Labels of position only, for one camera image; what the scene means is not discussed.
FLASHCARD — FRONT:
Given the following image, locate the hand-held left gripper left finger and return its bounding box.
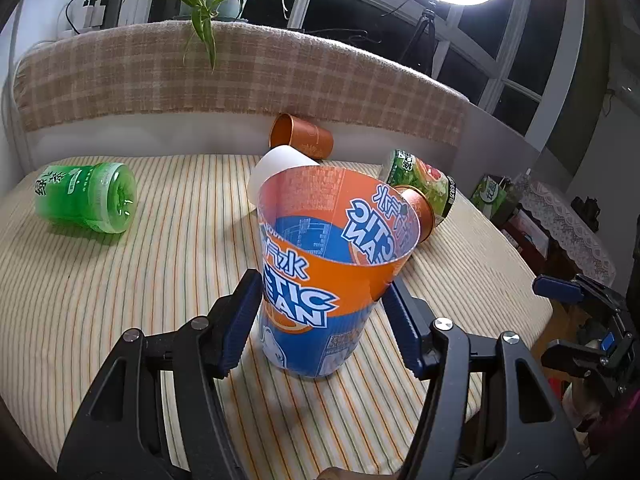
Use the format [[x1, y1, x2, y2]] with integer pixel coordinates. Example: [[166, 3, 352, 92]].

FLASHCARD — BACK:
[[57, 269, 264, 480]]

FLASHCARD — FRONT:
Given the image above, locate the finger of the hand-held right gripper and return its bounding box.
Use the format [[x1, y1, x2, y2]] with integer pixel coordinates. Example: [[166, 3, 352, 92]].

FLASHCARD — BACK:
[[540, 339, 608, 379], [531, 274, 628, 321]]

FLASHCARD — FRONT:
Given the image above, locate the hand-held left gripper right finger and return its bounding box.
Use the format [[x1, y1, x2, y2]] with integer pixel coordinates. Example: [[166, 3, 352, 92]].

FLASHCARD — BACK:
[[384, 277, 587, 480]]

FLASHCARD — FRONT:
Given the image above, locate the orange blue printed plastic cup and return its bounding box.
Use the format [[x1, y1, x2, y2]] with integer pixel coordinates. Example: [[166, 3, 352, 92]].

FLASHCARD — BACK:
[[257, 165, 421, 380]]

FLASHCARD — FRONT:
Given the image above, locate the small copper metallic cup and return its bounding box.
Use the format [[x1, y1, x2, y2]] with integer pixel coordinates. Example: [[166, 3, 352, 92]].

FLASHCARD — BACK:
[[395, 185, 435, 245]]

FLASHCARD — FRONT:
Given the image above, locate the green printed label cup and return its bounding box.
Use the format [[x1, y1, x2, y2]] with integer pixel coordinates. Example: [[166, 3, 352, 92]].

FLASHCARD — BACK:
[[378, 149, 457, 229]]

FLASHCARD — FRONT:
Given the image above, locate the white paper cup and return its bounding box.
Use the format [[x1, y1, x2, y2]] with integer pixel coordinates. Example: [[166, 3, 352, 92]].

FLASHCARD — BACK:
[[247, 145, 321, 207]]

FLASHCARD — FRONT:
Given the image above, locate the large copper metallic cup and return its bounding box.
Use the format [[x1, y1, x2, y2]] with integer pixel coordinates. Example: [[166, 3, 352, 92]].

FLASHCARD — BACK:
[[269, 113, 334, 160]]

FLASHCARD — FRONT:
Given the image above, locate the green transparent plastic cup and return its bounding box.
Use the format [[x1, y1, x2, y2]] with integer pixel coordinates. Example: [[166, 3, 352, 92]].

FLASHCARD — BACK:
[[34, 162, 139, 235]]

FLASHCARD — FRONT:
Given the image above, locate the white lace cloth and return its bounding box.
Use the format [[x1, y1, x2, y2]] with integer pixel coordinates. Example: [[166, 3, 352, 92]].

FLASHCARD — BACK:
[[520, 179, 617, 287]]

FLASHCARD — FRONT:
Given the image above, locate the green box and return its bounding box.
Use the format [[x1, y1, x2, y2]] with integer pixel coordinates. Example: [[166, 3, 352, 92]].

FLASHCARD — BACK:
[[472, 174, 513, 213]]

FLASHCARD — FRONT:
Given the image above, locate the plaid beige blanket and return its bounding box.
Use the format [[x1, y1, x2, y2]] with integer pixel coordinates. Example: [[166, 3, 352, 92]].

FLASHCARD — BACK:
[[14, 20, 471, 149]]

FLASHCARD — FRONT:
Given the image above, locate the black tripod stand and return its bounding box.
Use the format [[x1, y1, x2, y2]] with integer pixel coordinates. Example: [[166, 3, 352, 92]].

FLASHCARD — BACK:
[[399, 6, 442, 82]]

